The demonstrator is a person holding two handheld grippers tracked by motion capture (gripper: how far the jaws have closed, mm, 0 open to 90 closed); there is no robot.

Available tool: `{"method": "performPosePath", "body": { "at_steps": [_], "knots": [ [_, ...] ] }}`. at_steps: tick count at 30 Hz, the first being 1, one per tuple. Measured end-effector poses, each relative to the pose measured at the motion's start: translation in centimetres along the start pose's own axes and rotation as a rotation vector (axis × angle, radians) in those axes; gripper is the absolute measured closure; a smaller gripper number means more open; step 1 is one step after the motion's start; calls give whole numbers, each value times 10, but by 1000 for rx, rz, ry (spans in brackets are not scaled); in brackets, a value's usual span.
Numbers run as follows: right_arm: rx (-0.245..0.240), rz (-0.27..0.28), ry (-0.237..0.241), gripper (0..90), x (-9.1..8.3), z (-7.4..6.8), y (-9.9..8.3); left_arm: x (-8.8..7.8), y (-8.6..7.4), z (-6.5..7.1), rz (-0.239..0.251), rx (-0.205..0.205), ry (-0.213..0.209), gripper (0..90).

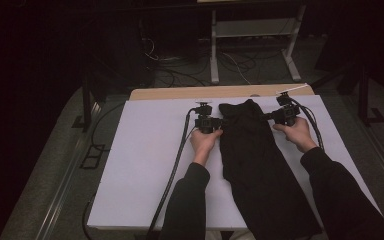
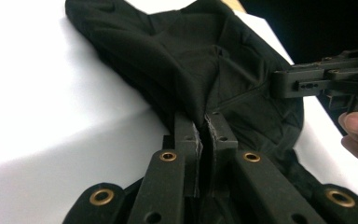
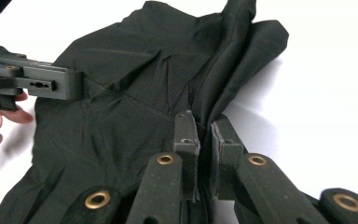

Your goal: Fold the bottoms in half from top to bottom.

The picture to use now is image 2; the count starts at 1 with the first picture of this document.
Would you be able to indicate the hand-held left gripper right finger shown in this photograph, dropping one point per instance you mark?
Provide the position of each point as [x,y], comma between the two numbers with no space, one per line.
[222,137]

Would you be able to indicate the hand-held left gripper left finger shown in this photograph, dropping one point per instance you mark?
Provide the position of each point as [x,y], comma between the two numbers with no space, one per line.
[188,140]

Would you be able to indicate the black pants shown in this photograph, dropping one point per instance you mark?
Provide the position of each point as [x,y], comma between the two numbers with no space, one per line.
[174,56]

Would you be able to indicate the wooden table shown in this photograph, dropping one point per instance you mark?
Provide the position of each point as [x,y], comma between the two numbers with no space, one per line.
[234,4]

